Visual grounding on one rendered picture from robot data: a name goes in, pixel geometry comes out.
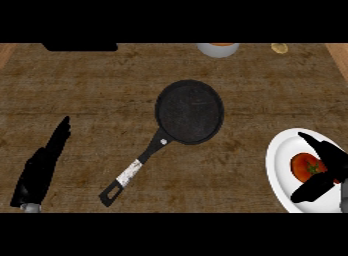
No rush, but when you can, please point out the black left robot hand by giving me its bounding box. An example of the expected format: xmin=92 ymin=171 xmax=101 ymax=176
xmin=8 ymin=115 xmax=71 ymax=209

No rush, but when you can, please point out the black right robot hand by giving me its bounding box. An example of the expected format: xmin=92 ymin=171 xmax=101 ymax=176
xmin=289 ymin=131 xmax=348 ymax=204

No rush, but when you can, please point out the red tomato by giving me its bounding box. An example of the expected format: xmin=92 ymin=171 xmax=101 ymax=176
xmin=289 ymin=152 xmax=342 ymax=185

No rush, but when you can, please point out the white plate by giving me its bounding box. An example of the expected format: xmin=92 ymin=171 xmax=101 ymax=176
xmin=263 ymin=127 xmax=348 ymax=214

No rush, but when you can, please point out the black frying pan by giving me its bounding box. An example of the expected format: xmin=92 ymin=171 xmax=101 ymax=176
xmin=97 ymin=79 xmax=225 ymax=208

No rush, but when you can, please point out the small yellow food piece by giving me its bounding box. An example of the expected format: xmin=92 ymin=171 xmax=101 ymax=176
xmin=269 ymin=42 xmax=289 ymax=55

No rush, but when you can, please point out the black flat appliance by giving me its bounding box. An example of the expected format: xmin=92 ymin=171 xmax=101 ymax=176
xmin=40 ymin=42 xmax=119 ymax=52

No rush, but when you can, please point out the white cup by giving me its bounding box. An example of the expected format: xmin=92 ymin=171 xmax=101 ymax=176
xmin=195 ymin=42 xmax=240 ymax=59

